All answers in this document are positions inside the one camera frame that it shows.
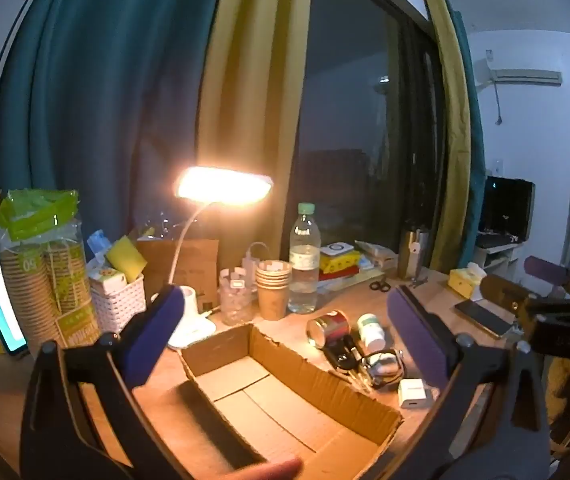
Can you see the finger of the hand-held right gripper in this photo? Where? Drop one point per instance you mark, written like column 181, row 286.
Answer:
column 550, row 267
column 505, row 291

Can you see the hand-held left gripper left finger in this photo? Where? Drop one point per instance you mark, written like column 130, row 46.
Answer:
column 157, row 330

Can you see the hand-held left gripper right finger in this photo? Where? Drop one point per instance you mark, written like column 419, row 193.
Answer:
column 417, row 340

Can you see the white pill bottle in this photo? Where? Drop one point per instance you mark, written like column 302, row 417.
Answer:
column 371, row 332

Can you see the white charger plug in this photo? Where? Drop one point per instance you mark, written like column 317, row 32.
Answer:
column 413, row 393

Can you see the black key fob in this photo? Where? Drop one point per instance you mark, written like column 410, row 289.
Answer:
column 341, row 357

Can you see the red metal can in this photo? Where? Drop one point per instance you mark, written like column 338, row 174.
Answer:
column 328, row 329

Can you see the cardboard box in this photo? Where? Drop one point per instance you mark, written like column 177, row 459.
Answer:
column 265, row 410

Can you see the person's left hand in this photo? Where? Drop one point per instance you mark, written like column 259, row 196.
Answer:
column 265, row 471

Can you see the white stand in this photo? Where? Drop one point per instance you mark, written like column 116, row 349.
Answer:
column 497, row 257

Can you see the dark smartphone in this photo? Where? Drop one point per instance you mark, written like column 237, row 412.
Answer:
column 482, row 317

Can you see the yellow tissue box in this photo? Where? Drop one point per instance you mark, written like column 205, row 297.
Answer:
column 465, row 282

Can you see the white woven plastic basket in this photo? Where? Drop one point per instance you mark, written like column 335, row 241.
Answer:
column 115, row 305

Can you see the black scissors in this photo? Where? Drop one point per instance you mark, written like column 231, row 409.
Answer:
column 380, row 286

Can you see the black monitor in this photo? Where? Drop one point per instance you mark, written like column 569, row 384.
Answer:
column 507, row 210

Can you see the white packet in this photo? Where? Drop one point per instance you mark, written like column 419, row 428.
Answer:
column 107, row 275

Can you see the brown lamp carton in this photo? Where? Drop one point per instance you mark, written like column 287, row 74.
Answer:
column 200, row 265

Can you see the yellow-green sponge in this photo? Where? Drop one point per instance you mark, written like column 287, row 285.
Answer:
column 126, row 257

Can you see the clear glass jar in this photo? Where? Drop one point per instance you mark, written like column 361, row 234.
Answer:
column 235, row 300

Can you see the steel tumbler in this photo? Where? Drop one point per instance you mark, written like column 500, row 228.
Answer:
column 411, row 255

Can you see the pile of booklets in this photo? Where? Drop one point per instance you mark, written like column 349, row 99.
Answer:
column 376, row 255

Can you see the blue packet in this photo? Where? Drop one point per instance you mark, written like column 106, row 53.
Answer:
column 97, row 245

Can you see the red book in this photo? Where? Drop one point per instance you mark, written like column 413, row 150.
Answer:
column 337, row 273

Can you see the white flat box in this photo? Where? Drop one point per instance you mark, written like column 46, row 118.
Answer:
column 337, row 249

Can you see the stack of brown paper cups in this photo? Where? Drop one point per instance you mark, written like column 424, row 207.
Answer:
column 273, row 295

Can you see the wrapped paper cup pack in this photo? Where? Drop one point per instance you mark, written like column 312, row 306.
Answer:
column 45, row 270

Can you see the narrow teal curtain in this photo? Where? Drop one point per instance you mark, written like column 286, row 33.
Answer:
column 475, row 160

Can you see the clear plastic water bottle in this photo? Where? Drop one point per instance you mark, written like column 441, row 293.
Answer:
column 305, row 260

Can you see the white desk lamp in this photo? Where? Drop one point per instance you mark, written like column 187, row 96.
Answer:
column 225, row 185

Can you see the lit screen phone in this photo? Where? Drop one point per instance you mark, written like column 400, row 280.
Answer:
column 0, row 300

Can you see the narrow olive curtain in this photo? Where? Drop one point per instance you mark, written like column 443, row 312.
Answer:
column 452, row 135

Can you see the white air conditioner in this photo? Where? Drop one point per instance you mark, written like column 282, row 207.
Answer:
column 525, row 76

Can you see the dark window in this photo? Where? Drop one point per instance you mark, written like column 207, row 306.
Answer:
column 355, row 110

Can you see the wide teal curtain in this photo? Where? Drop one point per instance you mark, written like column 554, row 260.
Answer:
column 105, row 85

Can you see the wide olive curtain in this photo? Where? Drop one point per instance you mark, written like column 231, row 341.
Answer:
column 255, row 85

